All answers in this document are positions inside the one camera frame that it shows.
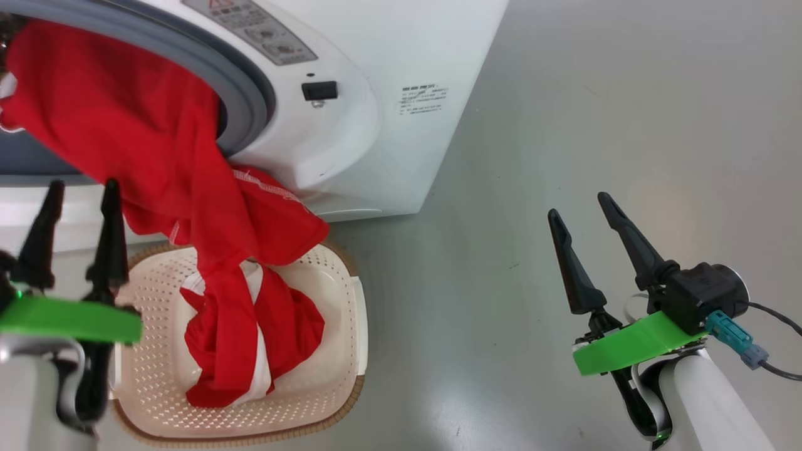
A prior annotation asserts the teal cable connector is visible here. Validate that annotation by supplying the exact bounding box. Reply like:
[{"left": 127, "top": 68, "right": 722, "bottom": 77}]
[{"left": 705, "top": 310, "right": 770, "bottom": 370}]

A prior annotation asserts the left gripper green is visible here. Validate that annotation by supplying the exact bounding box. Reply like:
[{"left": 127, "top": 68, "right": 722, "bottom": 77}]
[{"left": 0, "top": 179, "right": 143, "bottom": 427}]

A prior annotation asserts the cream perforated laundry basket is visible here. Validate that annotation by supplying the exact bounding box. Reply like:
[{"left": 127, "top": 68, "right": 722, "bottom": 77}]
[{"left": 108, "top": 241, "right": 368, "bottom": 447}]

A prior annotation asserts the grey warning label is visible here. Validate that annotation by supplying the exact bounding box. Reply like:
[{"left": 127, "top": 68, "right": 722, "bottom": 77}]
[{"left": 182, "top": 0, "right": 318, "bottom": 66}]

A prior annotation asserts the black door latch socket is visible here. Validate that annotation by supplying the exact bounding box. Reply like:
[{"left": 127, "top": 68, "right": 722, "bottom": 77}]
[{"left": 301, "top": 81, "right": 339, "bottom": 103}]

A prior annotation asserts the red and white garment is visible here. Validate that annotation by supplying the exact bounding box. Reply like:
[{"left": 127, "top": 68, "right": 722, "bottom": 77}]
[{"left": 0, "top": 19, "right": 331, "bottom": 409}]

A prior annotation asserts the white front-load washing machine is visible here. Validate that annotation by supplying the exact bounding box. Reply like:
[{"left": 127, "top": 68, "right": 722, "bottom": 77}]
[{"left": 0, "top": 0, "right": 509, "bottom": 251}]

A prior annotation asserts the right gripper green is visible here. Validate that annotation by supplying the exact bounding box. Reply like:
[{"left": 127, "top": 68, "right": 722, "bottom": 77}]
[{"left": 548, "top": 192, "right": 706, "bottom": 448}]

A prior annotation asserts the thin black camera cable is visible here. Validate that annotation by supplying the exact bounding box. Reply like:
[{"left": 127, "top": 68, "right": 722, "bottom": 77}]
[{"left": 733, "top": 301, "right": 802, "bottom": 381}]

